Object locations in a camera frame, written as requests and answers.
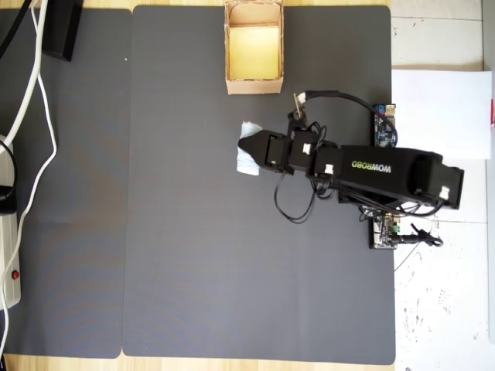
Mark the red object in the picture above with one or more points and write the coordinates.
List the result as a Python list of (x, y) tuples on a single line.
[(492, 112)]

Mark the yellow sheet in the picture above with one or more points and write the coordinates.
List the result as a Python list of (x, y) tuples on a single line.
[(253, 52)]

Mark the black power plug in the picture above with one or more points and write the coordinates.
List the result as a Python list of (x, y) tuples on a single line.
[(5, 197)]

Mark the light blue yarn block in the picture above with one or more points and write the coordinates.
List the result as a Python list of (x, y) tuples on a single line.
[(247, 168)]

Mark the open cardboard box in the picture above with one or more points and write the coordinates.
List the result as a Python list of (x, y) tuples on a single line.
[(253, 87)]

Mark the blue circuit board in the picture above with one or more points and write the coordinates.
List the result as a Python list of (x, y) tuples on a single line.
[(383, 129)]

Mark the large dark grey mat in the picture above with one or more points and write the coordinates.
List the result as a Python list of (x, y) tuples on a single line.
[(216, 251)]

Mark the white power strip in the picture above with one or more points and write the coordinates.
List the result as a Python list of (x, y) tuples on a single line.
[(8, 251)]

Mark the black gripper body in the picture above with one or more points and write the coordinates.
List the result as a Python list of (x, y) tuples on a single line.
[(288, 152)]

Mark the small dark grey mat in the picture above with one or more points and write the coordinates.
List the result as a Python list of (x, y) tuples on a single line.
[(77, 232)]

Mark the white paper sheet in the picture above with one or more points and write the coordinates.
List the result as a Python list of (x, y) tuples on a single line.
[(441, 116)]

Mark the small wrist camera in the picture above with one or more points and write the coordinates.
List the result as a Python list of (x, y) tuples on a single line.
[(298, 110)]

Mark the black rectangular block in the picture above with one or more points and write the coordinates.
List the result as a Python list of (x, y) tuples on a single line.
[(62, 31)]

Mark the black circuit board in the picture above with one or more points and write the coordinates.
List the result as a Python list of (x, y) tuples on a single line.
[(381, 233)]

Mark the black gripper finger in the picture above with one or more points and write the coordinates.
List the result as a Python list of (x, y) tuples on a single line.
[(255, 148)]

